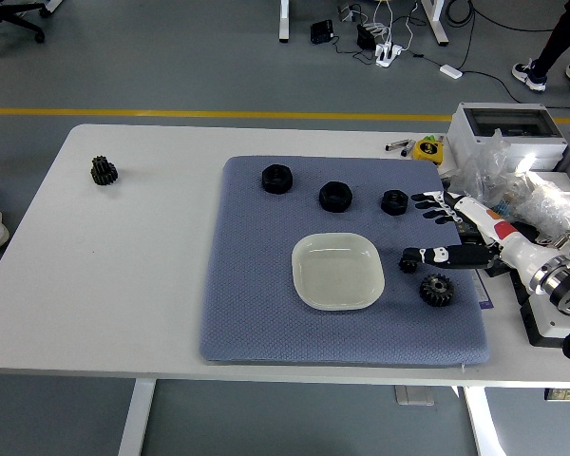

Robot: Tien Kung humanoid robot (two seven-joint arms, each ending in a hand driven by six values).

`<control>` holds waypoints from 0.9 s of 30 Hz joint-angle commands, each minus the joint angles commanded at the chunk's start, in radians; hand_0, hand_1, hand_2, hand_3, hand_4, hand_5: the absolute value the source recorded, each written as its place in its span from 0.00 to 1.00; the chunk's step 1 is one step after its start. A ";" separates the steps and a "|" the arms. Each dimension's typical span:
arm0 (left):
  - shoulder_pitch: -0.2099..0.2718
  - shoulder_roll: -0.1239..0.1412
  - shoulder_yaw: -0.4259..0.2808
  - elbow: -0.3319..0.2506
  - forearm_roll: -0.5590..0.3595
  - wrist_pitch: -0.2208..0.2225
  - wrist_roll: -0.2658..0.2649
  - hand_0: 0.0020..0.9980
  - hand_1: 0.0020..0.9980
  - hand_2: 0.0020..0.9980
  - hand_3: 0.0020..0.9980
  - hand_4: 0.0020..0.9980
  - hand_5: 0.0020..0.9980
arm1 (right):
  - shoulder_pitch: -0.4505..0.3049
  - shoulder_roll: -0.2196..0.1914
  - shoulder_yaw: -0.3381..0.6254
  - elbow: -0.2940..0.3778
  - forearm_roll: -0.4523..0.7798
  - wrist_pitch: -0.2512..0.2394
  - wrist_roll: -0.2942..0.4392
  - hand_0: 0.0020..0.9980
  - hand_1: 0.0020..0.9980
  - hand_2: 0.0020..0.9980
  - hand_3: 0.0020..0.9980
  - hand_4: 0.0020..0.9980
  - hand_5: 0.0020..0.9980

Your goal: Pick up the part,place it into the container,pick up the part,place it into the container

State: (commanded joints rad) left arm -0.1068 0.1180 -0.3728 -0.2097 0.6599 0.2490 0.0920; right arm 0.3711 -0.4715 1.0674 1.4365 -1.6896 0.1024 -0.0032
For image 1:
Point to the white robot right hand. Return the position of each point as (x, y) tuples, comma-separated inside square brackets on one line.
[(508, 237)]

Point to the large black gear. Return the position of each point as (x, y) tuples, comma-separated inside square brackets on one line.
[(436, 290)]

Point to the white push-button control box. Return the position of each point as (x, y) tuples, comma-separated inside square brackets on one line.
[(546, 323)]

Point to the small black hex nut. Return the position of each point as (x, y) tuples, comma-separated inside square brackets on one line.
[(394, 203)]

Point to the medium black hex nut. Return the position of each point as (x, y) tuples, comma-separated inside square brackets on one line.
[(335, 198)]

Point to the large black hex nut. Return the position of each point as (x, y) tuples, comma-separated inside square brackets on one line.
[(276, 180)]

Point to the black power adapter box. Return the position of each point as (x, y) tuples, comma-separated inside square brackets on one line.
[(322, 31)]

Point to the clear plastic bag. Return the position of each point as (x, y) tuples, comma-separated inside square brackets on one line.
[(489, 176)]

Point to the white carton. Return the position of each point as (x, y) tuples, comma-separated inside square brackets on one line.
[(563, 180)]

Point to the yellow tape measure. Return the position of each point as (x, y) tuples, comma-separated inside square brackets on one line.
[(427, 150)]

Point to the black marker pen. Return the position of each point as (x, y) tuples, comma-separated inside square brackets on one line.
[(407, 149)]

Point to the silver marker pen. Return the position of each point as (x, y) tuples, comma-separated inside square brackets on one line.
[(396, 145)]

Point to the under-table label sticker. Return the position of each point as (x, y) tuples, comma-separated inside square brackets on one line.
[(567, 394)]

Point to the white square shallow dish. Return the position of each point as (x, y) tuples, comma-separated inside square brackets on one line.
[(337, 271)]

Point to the white power adapter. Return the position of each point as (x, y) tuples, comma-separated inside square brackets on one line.
[(450, 71)]

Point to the grey under-table control panel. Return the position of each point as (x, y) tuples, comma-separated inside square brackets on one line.
[(413, 395)]

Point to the white table leg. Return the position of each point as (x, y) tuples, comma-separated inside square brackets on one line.
[(482, 423), (135, 418)]

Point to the white power strip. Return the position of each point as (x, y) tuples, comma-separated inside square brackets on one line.
[(388, 53)]

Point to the white background desk leg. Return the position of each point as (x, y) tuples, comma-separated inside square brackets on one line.
[(285, 19), (434, 19)]

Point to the black charger block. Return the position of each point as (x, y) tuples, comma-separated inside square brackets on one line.
[(366, 36)]

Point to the blue-grey textured mat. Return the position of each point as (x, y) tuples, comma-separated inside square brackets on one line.
[(247, 285)]

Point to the black double-step gear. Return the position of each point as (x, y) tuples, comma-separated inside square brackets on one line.
[(104, 172)]

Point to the black office chair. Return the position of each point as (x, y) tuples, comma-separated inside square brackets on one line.
[(5, 14)]

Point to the grey electrical enclosure box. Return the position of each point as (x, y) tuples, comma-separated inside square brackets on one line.
[(508, 121)]

